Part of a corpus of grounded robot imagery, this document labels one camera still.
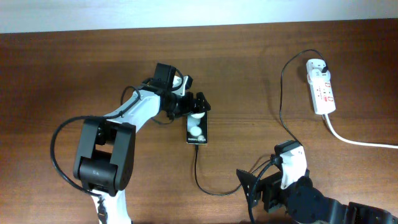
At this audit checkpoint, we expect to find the black Samsung flip phone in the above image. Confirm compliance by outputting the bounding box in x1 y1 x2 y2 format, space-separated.
186 112 208 144

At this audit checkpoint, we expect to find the black USB charging cable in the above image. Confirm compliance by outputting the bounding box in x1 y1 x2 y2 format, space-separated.
194 49 329 197

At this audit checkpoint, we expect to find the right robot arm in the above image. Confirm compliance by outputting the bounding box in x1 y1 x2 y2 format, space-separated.
236 169 397 224

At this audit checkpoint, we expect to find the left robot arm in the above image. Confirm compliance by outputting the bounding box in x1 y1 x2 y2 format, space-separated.
73 63 211 223

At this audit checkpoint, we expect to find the white USB charger adapter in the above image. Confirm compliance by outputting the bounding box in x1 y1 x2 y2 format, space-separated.
306 58 331 84

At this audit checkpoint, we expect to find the white power strip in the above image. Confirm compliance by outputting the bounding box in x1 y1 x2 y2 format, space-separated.
307 73 336 115

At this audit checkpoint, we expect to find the white power strip cord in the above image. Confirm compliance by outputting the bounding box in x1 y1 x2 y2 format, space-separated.
322 113 398 149

